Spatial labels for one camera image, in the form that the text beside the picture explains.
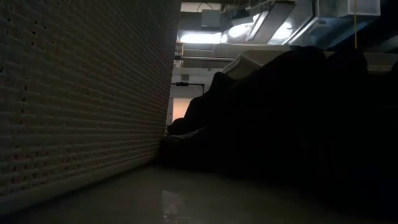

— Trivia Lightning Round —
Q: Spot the black knit garment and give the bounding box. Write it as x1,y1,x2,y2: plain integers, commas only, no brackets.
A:
157,45,398,224

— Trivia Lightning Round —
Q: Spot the horizontal ceiling pipe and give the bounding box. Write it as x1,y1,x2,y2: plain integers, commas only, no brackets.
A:
174,55,236,62

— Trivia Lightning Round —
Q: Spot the white woven plastic basket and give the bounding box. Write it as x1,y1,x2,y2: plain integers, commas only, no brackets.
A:
0,0,182,215
221,49,398,82

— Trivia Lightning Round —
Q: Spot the bright ceiling light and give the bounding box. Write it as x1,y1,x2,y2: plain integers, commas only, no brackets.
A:
177,30,229,45

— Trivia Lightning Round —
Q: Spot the grey ceiling box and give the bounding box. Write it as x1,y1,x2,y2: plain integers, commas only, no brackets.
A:
200,9,222,29

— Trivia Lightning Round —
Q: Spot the white ceiling panel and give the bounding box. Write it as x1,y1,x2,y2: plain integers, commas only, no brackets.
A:
337,0,381,17

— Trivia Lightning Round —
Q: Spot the black gantry frame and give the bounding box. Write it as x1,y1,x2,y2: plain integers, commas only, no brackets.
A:
170,81,205,96

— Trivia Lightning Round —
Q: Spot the silver ceiling duct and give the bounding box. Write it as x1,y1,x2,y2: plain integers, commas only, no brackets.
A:
228,0,318,45

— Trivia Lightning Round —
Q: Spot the yellow hanging strap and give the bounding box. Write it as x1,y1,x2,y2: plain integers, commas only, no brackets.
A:
354,0,358,50

